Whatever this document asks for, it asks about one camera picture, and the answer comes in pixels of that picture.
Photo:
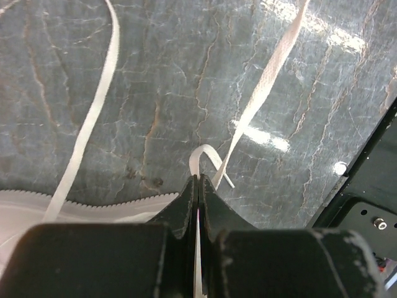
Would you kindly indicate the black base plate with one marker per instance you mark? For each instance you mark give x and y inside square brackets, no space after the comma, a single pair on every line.
[364,200]

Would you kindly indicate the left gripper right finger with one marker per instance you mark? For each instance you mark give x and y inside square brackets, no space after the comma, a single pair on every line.
[214,216]

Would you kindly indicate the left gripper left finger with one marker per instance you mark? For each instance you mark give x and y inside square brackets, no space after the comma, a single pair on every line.
[170,254]

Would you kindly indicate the white sneaker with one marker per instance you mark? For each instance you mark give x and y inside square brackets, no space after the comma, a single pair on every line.
[20,210]
[258,97]

